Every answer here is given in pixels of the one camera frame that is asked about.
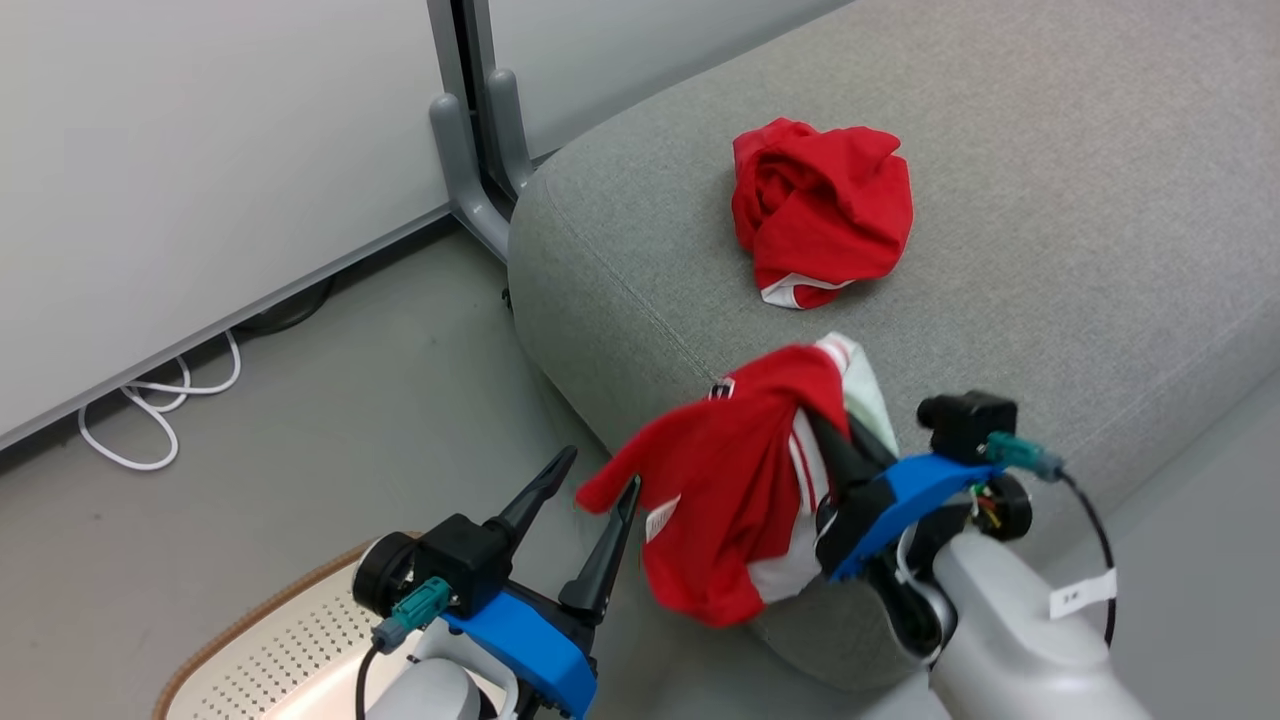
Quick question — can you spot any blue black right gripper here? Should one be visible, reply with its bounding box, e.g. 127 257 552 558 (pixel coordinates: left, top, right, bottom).
803 404 1034 663

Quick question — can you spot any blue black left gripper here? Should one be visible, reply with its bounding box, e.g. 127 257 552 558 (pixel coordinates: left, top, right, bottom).
351 445 643 720

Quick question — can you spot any red garment with white stripes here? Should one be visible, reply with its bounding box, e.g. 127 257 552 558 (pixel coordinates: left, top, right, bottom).
574 331 901 630

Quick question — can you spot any plain red garment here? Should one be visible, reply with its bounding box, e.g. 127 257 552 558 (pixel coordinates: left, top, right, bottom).
729 116 915 310

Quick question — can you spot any white perforated laundry basket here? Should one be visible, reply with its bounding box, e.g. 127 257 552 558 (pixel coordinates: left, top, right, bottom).
152 533 521 720

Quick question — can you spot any grey fabric sofa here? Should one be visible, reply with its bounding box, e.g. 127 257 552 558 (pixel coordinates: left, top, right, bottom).
507 0 1280 696

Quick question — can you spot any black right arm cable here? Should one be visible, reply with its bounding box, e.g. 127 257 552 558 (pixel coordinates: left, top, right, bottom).
985 431 1118 648

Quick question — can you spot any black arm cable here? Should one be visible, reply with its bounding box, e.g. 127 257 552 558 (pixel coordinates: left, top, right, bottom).
354 575 453 720
985 431 1118 648

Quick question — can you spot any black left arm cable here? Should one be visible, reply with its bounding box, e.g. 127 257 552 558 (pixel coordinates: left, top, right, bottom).
354 575 453 720

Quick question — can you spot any white right cable label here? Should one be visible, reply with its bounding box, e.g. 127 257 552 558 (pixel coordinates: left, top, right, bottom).
1047 568 1118 621

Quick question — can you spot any black floor cable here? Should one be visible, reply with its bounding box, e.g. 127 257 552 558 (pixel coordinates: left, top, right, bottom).
233 274 337 338

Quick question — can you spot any grey partition post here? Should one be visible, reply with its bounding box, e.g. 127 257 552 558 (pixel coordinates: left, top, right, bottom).
425 0 537 264

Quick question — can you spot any white coiled floor cable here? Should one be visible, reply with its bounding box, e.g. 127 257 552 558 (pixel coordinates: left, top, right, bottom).
77 329 244 472

